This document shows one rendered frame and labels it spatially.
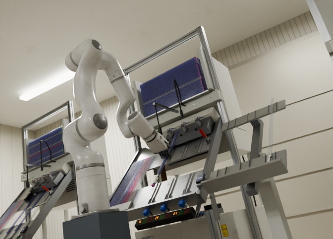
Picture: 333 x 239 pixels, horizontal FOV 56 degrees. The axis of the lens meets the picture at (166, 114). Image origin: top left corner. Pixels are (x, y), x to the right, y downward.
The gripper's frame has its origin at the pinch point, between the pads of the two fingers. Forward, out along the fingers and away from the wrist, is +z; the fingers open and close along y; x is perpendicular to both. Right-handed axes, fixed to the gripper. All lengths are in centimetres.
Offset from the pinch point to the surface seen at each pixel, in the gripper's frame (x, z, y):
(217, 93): -52, 6, -24
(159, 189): 14.0, 9.5, 8.4
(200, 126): -29.1, 10.3, -12.2
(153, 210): 28.1, 8.9, 8.1
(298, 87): -249, 160, -44
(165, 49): -95, -23, 8
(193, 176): 11.8, 9.9, -13.0
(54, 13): -184, -89, 132
